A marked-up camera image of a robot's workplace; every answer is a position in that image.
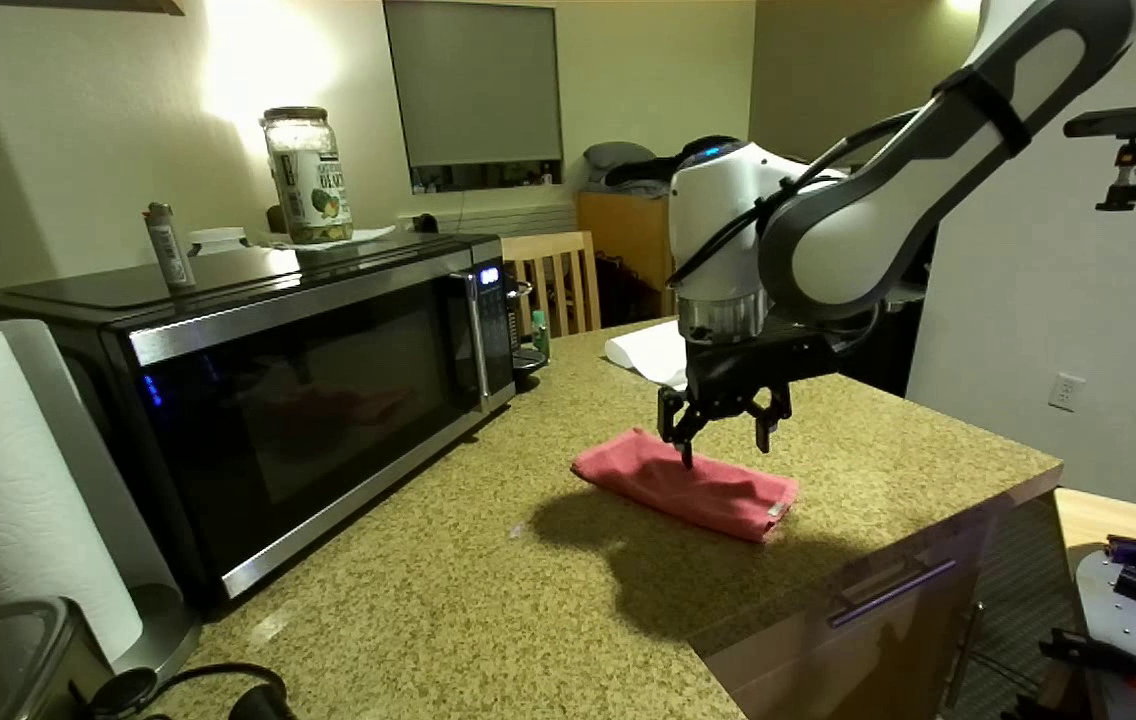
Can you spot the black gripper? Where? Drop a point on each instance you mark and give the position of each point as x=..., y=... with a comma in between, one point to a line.
x=743, y=361

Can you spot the pink cloth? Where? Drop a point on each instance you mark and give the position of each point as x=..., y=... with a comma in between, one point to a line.
x=703, y=494

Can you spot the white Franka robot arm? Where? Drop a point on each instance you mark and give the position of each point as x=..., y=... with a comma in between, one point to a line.
x=862, y=225

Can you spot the white folded paper sheet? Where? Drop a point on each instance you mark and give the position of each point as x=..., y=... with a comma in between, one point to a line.
x=642, y=353

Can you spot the wooden dresser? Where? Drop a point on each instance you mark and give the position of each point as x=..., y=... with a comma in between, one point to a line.
x=621, y=243

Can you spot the small clear plastic bottle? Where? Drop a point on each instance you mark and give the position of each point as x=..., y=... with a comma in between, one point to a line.
x=537, y=335

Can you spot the wooden slat chair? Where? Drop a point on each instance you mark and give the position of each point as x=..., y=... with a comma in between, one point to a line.
x=553, y=282

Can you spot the brown counter cabinet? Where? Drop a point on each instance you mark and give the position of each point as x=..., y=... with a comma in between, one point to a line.
x=862, y=643

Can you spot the grey bag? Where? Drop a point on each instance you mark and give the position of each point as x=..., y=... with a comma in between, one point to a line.
x=613, y=160

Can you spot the black steel microwave oven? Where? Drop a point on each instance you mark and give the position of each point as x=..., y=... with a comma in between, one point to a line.
x=300, y=400

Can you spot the glass jar with lid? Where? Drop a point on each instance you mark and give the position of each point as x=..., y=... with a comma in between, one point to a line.
x=311, y=180

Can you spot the small white object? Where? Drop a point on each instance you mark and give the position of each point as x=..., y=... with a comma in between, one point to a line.
x=217, y=243

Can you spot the small grey shaker bottle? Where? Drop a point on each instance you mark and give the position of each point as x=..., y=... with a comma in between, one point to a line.
x=168, y=244

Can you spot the white paper towel roll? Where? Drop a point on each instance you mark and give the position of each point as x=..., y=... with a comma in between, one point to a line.
x=11, y=494

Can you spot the white wall outlet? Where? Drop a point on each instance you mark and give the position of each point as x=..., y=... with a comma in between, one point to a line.
x=1067, y=393

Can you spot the grey wall screen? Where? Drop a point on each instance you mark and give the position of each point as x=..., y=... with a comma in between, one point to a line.
x=474, y=83

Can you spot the black camera on mount arm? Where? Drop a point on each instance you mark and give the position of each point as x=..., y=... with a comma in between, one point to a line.
x=1135, y=121

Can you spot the dark picture frame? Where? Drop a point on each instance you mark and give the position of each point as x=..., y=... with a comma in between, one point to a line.
x=63, y=6

